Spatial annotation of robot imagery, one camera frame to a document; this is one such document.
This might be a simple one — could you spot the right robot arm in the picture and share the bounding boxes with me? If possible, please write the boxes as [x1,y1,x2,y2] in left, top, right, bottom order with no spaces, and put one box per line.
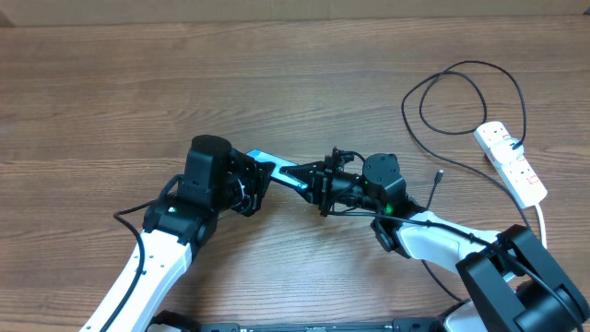
[276,149,589,331]

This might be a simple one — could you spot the white charger plug adapter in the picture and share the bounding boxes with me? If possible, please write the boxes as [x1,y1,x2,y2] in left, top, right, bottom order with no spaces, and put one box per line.
[488,137,525,166]

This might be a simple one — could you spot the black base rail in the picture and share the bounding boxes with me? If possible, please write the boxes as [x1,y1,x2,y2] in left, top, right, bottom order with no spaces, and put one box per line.
[146,311,443,332]

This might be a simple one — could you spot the Samsung Galaxy smartphone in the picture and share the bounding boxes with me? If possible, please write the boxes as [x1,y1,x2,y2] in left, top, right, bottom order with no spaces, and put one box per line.
[246,149,308,191]

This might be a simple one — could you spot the white power strip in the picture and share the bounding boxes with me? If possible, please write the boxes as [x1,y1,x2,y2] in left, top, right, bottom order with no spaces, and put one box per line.
[474,121,548,208]

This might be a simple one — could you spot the white power strip cord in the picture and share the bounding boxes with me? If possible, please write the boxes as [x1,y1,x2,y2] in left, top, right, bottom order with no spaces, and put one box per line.
[534,204,548,248]

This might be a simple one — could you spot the black USB charging cable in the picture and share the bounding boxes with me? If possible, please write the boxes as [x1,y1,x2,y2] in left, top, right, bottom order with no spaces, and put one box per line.
[400,60,542,305]

